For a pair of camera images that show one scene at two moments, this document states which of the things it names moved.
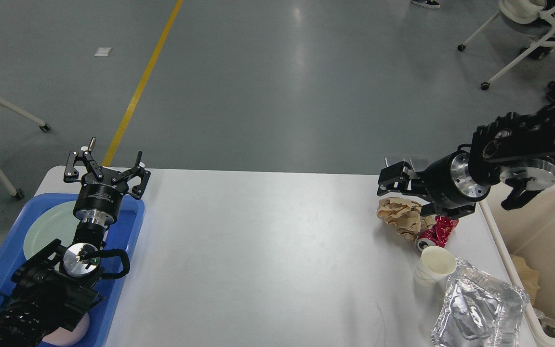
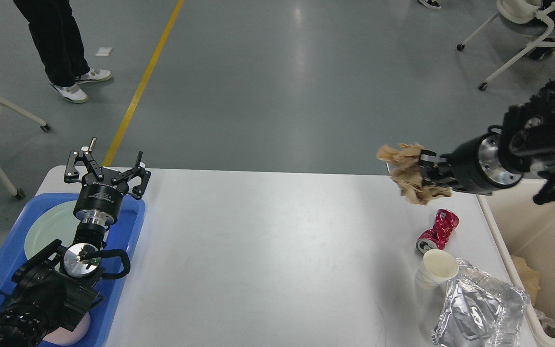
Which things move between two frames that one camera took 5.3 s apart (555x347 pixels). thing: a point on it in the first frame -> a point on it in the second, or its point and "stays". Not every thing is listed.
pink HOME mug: [62, 337] stays
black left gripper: [98, 201] stays
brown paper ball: [405, 216] -> [404, 159]
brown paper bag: [529, 277] stays
